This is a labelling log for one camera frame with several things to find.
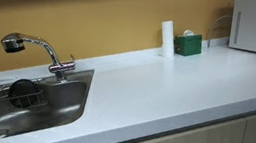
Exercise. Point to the green tissue box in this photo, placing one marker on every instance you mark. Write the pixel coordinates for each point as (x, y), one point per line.
(189, 45)

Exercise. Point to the white tissue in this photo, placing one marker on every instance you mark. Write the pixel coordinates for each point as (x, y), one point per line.
(188, 33)

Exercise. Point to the stainless steel sink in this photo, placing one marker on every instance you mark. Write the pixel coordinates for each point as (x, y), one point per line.
(59, 105)

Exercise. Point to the chrome kitchen faucet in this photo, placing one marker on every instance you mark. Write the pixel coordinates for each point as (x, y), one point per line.
(52, 56)

